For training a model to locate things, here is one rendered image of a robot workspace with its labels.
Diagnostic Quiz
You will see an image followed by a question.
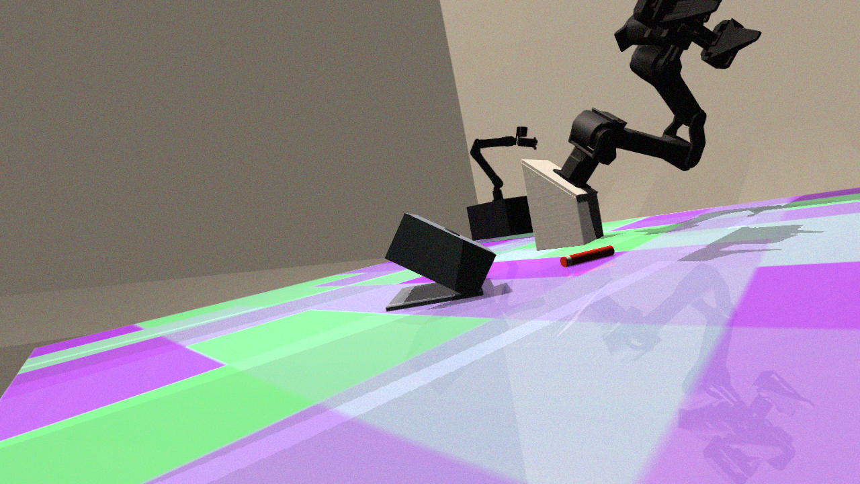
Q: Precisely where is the red peg with white band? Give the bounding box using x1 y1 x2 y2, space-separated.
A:
560 245 615 268

